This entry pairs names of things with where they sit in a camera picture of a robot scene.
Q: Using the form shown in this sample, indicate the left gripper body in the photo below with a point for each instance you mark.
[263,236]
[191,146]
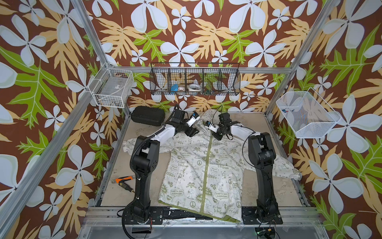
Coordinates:
[184,128]

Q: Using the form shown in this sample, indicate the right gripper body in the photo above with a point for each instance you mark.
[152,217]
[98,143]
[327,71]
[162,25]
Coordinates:
[220,132]

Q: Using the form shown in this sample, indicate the white green printed jacket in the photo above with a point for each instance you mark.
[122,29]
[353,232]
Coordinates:
[205,175]

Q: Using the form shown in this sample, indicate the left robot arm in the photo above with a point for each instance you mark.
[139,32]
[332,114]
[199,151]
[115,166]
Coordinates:
[145,158]

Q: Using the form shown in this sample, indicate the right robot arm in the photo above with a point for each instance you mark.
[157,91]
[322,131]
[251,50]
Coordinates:
[261,155]

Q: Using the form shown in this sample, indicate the black zippered case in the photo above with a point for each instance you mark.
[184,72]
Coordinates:
[148,115]

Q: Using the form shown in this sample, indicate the blue object in basket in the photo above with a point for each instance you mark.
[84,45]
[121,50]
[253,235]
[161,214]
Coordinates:
[174,88]

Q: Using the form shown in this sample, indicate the white tape roll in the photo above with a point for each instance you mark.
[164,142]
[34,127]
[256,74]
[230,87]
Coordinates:
[194,88]

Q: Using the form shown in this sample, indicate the white mesh basket right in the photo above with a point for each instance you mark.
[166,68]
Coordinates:
[307,113]

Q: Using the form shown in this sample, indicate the small green circuit board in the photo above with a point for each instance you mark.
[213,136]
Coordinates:
[265,233]

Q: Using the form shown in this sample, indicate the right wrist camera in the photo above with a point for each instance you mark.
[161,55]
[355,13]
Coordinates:
[209,125]

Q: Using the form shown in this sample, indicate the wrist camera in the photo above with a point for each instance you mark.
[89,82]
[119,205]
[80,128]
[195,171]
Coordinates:
[193,118]
[209,125]

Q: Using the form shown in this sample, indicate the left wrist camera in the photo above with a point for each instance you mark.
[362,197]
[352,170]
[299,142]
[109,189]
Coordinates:
[193,118]

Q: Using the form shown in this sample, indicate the black wire basket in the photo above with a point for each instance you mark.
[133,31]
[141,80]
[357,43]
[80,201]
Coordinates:
[215,78]

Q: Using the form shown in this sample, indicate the white wire basket left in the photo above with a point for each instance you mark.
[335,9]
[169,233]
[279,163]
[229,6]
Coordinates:
[111,87]

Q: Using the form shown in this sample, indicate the orange handled wrench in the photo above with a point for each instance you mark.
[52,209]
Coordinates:
[121,179]

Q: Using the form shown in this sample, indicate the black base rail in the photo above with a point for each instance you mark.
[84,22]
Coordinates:
[157,215]

